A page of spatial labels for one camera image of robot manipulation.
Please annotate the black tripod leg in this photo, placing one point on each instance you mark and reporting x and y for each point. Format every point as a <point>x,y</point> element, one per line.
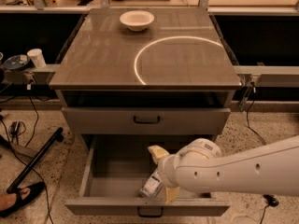
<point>56,137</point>

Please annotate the white ceramic bowl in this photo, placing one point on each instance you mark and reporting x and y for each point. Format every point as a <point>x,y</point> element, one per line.
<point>137,20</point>

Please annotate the small black floor device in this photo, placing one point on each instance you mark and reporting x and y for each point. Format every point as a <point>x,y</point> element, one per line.
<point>14,128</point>

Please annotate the closed upper drawer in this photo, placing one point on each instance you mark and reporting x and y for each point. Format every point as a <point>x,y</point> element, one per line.
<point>155,121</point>

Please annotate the black power adapter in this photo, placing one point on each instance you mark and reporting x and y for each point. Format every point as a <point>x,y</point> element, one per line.
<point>271,201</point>

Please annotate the white paper cup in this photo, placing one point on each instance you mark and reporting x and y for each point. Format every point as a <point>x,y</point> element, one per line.
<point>36,57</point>

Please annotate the grey drawer cabinet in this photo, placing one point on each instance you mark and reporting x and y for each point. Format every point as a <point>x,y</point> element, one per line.
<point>179,61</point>

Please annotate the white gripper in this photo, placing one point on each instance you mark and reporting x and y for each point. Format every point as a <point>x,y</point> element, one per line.
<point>164,171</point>

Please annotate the open middle drawer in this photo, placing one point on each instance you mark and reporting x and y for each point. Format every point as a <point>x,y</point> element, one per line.
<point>118,166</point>

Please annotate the black slipper foot near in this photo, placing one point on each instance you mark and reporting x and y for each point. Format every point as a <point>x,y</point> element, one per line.
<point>12,202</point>

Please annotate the dark blue plate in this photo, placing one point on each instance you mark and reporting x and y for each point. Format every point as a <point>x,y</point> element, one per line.
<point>16,63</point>

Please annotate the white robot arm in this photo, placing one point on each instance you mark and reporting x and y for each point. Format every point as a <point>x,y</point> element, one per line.
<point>199,167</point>

